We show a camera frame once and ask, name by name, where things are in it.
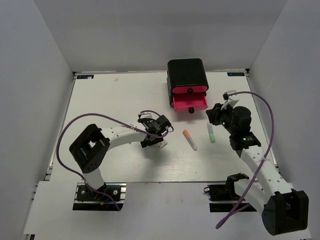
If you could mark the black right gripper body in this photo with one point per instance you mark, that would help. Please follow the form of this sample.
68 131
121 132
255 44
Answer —
226 115

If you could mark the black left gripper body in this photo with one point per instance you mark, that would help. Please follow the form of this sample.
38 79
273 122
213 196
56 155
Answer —
144 144

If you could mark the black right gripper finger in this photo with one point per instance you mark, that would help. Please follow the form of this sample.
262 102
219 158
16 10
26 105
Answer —
214 112
214 120

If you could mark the green cap glue stick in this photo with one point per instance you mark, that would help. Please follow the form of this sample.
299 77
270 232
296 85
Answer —
211 132

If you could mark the pink drawer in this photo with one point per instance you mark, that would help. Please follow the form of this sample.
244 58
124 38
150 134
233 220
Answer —
190 89
190 103

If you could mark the orange cap glue stick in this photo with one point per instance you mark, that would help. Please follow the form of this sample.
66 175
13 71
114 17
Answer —
189 139

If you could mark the pink top drawer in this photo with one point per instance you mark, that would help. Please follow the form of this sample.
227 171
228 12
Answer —
190 89

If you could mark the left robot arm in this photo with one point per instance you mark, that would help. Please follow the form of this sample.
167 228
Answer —
91 146

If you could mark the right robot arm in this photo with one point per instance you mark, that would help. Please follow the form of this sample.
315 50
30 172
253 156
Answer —
282 208

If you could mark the small white eraser box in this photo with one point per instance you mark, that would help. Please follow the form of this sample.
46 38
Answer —
161 144

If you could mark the right dark table label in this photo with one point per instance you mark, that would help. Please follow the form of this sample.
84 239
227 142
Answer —
236 74

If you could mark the dark table label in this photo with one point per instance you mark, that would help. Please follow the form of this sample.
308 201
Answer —
84 77
236 74

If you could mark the black drawer cabinet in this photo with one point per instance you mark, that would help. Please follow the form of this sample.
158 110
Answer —
185 72

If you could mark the left dark table label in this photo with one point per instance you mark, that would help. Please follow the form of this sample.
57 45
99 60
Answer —
84 77

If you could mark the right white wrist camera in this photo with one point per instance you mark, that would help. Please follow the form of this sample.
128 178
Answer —
231 99

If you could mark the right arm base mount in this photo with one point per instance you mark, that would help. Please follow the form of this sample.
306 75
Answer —
222 196

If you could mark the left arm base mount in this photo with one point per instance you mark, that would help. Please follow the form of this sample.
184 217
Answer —
88 200

